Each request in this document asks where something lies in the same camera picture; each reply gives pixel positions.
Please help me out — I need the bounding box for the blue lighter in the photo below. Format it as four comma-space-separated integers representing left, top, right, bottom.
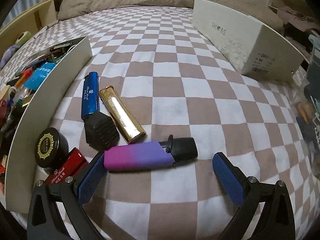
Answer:
81, 72, 100, 121

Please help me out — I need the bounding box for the checkered brown white bedsheet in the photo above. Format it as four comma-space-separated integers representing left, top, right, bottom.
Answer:
1, 7, 319, 239

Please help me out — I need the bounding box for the green avocado plush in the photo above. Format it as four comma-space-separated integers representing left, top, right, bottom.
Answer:
15, 31, 31, 46

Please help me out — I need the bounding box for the clear plastic storage bin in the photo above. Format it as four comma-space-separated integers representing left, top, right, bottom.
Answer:
296, 35, 319, 173

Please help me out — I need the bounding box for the gold lighter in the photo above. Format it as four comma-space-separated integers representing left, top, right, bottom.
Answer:
99, 86, 146, 144

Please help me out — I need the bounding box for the black round tin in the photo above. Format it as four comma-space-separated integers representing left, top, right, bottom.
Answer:
35, 127, 69, 170

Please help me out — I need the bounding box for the purple gradient vape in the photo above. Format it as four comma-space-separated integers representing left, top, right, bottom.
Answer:
104, 134, 198, 172

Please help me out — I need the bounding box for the open closet with clothes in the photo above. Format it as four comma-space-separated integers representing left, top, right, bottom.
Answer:
268, 0, 319, 58

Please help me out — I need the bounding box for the white clutter box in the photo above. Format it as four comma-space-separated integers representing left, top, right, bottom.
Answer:
1, 36, 92, 213

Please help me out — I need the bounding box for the blue plastic packet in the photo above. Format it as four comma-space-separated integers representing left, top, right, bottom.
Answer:
24, 62, 56, 90

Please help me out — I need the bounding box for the wooden headboard shelf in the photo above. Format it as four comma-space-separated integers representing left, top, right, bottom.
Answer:
1, 0, 63, 57

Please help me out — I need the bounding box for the purple plush toy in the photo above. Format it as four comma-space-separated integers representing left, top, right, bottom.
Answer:
0, 44, 21, 69

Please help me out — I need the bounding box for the white shoe box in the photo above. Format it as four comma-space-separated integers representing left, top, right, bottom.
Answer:
192, 0, 304, 81

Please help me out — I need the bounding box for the black ribbed cap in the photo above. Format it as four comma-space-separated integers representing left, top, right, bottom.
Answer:
84, 111, 120, 151

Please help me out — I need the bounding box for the slim red lighter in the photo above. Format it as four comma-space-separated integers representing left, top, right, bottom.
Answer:
44, 147, 88, 185

